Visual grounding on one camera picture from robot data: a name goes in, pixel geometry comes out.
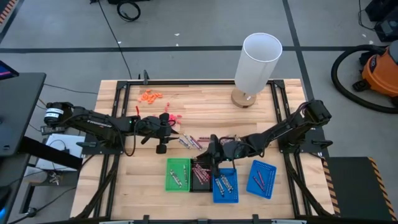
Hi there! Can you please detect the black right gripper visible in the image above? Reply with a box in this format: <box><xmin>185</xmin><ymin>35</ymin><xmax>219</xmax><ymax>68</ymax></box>
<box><xmin>195</xmin><ymin>134</ymin><xmax>242</xmax><ymax>178</ymax></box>

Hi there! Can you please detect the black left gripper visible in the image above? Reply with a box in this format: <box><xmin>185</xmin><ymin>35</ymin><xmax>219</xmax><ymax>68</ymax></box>
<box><xmin>140</xmin><ymin>112</ymin><xmax>180</xmax><ymax>155</ymax></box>

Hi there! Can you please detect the grey wrapper crayon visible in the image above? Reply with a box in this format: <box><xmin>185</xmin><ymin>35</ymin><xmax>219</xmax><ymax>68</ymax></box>
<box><xmin>215</xmin><ymin>177</ymin><xmax>225</xmax><ymax>197</ymax></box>
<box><xmin>190</xmin><ymin>136</ymin><xmax>203</xmax><ymax>151</ymax></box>
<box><xmin>221</xmin><ymin>174</ymin><xmax>234</xmax><ymax>193</ymax></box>

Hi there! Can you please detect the black plastic basket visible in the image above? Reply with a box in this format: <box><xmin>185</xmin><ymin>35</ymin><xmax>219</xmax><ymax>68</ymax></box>
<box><xmin>189</xmin><ymin>158</ymin><xmax>215</xmax><ymax>193</ymax></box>

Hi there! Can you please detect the blue plastic basket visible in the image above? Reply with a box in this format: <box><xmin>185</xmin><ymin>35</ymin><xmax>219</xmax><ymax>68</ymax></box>
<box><xmin>246</xmin><ymin>159</ymin><xmax>277</xmax><ymax>200</ymax></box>
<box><xmin>212</xmin><ymin>167</ymin><xmax>239</xmax><ymax>204</ymax></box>

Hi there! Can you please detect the green plastic basket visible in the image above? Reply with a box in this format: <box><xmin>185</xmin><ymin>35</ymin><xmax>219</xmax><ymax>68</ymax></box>
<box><xmin>164</xmin><ymin>157</ymin><xmax>192</xmax><ymax>192</ymax></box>

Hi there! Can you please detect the orange crayon pieces heap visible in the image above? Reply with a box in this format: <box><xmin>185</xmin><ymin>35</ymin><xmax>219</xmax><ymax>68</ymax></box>
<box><xmin>137</xmin><ymin>89</ymin><xmax>164</xmax><ymax>105</ymax></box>

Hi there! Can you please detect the white shade wooden base lamp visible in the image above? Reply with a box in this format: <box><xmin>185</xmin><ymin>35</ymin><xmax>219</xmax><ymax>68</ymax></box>
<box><xmin>230</xmin><ymin>32</ymin><xmax>284</xmax><ymax>109</ymax></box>

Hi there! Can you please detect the white paper sheet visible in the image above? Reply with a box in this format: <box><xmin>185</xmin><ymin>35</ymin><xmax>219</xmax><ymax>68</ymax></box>
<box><xmin>35</xmin><ymin>133</ymin><xmax>86</xmax><ymax>172</ymax></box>

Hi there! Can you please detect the black power brick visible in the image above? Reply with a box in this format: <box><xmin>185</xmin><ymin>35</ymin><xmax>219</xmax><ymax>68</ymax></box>
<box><xmin>40</xmin><ymin>123</ymin><xmax>67</xmax><ymax>136</ymax></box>

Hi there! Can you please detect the black desk crossbar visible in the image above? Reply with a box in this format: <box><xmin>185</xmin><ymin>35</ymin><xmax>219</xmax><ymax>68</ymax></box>
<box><xmin>19</xmin><ymin>136</ymin><xmax>83</xmax><ymax>171</ymax></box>

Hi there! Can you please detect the bunch of keys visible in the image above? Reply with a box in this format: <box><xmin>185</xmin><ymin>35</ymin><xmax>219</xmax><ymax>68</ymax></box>
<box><xmin>48</xmin><ymin>172</ymin><xmax>63</xmax><ymax>187</ymax></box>

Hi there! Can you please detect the black mat with hazard stripes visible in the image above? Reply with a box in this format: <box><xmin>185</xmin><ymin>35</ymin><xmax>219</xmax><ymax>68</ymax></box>
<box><xmin>322</xmin><ymin>156</ymin><xmax>398</xmax><ymax>222</ymax></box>

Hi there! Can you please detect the orange shop vacuum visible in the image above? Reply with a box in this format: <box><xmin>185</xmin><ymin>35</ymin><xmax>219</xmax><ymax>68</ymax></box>
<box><xmin>330</xmin><ymin>44</ymin><xmax>398</xmax><ymax>114</ymax></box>
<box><xmin>352</xmin><ymin>39</ymin><xmax>398</xmax><ymax>108</ymax></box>

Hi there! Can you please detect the black desk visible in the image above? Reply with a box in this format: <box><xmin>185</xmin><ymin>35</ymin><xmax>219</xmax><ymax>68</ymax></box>
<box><xmin>0</xmin><ymin>72</ymin><xmax>47</xmax><ymax>157</ymax></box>

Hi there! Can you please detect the monitor with blue screen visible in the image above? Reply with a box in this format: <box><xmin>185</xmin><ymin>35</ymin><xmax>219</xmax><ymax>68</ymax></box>
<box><xmin>0</xmin><ymin>60</ymin><xmax>20</xmax><ymax>81</ymax></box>

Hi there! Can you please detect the black equipment case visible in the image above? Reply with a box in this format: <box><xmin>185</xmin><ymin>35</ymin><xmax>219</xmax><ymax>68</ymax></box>
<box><xmin>365</xmin><ymin>0</ymin><xmax>398</xmax><ymax>43</ymax></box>

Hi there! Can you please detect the black aluminium table frame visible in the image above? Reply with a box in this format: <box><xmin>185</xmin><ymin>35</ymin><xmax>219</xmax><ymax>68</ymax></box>
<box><xmin>74</xmin><ymin>79</ymin><xmax>335</xmax><ymax>222</ymax></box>

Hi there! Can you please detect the black cable bundle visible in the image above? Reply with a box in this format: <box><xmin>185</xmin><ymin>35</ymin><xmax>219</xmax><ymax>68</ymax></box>
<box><xmin>284</xmin><ymin>154</ymin><xmax>330</xmax><ymax>217</ymax></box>
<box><xmin>76</xmin><ymin>154</ymin><xmax>121</xmax><ymax>218</ymax></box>

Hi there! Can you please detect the long black floor cable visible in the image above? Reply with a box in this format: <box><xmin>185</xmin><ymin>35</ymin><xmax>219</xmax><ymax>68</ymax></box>
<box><xmin>98</xmin><ymin>0</ymin><xmax>134</xmax><ymax>80</ymax></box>

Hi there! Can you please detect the coiled black cable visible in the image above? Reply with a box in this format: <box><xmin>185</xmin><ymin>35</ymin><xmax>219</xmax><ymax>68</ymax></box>
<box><xmin>116</xmin><ymin>1</ymin><xmax>142</xmax><ymax>22</ymax></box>

